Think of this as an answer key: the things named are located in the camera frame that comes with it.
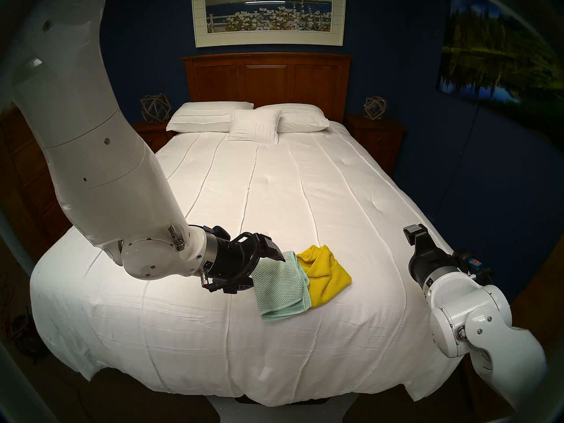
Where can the brown wooden headboard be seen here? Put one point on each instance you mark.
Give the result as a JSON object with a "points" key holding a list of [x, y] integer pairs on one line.
{"points": [[269, 78]]}

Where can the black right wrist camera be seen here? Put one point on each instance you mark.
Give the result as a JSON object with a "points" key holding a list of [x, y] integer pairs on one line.
{"points": [[471, 263]]}

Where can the brown wooden nightstand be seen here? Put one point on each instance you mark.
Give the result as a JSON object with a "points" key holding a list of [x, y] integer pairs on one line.
{"points": [[376, 140], [154, 135]]}

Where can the forest lake wall poster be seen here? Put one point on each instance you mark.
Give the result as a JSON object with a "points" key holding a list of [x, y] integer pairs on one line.
{"points": [[493, 52]]}

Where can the yellow hand towel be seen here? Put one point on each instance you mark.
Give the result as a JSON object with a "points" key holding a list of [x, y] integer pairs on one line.
{"points": [[328, 276]]}

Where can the small square white pillow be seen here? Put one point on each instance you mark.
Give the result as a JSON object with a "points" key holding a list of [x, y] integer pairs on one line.
{"points": [[254, 127]]}

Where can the white bed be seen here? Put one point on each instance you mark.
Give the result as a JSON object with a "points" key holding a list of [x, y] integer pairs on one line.
{"points": [[286, 193]]}

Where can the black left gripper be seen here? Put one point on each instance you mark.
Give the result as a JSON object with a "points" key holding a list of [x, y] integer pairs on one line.
{"points": [[233, 263]]}

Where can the brown wooden dresser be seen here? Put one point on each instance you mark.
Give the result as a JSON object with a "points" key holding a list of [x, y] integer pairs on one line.
{"points": [[31, 184]]}

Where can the mint green hand towel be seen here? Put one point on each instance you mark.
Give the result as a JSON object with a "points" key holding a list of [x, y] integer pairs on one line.
{"points": [[280, 290]]}

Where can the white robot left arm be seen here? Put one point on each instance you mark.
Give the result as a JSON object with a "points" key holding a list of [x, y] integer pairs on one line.
{"points": [[88, 140]]}

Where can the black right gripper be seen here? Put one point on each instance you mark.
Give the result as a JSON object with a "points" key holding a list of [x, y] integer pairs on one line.
{"points": [[429, 263]]}

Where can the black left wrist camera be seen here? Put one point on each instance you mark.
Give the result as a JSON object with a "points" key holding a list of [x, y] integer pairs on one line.
{"points": [[218, 231]]}

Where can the long white pillow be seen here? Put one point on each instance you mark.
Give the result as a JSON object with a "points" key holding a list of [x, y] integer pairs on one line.
{"points": [[304, 118], [198, 116]]}

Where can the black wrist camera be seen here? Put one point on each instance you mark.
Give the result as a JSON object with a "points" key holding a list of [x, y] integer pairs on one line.
{"points": [[471, 263], [218, 231]]}

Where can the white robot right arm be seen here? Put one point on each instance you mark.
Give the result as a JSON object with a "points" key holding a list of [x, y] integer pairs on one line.
{"points": [[484, 329]]}

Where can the framed flower seascape picture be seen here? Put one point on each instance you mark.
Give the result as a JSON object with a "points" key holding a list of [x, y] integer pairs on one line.
{"points": [[269, 21]]}

